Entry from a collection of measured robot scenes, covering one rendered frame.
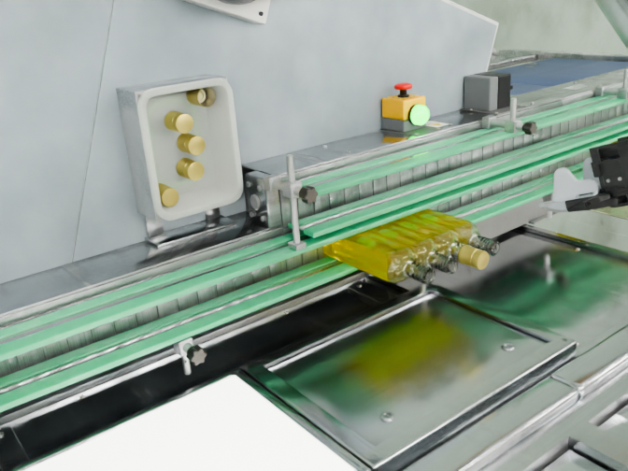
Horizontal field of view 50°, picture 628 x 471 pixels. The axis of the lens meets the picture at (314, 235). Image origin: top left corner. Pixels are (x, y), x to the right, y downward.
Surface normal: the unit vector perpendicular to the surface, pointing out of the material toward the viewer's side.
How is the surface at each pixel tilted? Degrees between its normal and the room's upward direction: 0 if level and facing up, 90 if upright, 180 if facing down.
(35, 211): 0
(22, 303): 90
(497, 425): 90
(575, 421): 90
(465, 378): 90
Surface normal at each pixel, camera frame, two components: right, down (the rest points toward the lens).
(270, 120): 0.61, 0.25
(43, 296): -0.07, -0.93
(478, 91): -0.79, 0.27
